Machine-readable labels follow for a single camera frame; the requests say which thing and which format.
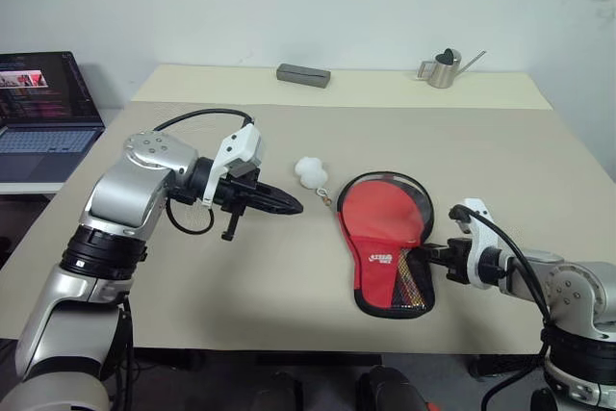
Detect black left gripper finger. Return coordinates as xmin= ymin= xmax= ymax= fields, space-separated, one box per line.
xmin=257 ymin=183 xmax=304 ymax=210
xmin=257 ymin=198 xmax=304 ymax=218

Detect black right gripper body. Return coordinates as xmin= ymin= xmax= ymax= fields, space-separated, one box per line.
xmin=430 ymin=236 xmax=475 ymax=286

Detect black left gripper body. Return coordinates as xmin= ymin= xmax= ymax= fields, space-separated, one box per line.
xmin=213 ymin=167 xmax=265 ymax=243

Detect red black paddle case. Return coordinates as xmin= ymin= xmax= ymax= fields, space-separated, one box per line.
xmin=335 ymin=170 xmax=437 ymax=321

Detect red table tennis paddle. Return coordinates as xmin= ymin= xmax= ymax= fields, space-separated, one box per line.
xmin=342 ymin=179 xmax=431 ymax=310

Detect grey rectangular block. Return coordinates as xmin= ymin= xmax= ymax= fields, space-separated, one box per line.
xmin=276 ymin=63 xmax=333 ymax=90

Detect dark rounded shape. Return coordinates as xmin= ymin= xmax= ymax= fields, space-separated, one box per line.
xmin=354 ymin=364 xmax=431 ymax=411

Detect stainless steel watering can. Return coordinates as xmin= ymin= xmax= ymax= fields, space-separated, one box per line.
xmin=416 ymin=47 xmax=488 ymax=90

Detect open laptop computer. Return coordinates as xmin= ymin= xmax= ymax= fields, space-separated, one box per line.
xmin=0 ymin=50 xmax=107 ymax=185

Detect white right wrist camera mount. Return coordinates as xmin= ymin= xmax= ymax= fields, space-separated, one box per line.
xmin=460 ymin=197 xmax=507 ymax=290

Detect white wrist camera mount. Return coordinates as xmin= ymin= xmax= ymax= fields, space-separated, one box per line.
xmin=201 ymin=124 xmax=266 ymax=209
xmin=460 ymin=197 xmax=507 ymax=290

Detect white fluffy pompom keychain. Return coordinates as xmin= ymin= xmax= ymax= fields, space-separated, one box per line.
xmin=294 ymin=155 xmax=334 ymax=206

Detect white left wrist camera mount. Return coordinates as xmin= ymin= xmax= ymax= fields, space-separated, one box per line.
xmin=201 ymin=124 xmax=266 ymax=209

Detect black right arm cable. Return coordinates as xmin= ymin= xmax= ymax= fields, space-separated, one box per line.
xmin=449 ymin=205 xmax=555 ymax=411

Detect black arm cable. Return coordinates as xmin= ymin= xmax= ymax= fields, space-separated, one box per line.
xmin=449 ymin=205 xmax=555 ymax=411
xmin=152 ymin=109 xmax=256 ymax=235
xmin=114 ymin=295 xmax=137 ymax=411

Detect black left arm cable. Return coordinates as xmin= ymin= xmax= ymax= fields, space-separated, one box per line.
xmin=114 ymin=295 xmax=137 ymax=411
xmin=152 ymin=109 xmax=256 ymax=235

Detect black table frame bar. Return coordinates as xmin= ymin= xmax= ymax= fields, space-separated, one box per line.
xmin=134 ymin=348 xmax=385 ymax=369

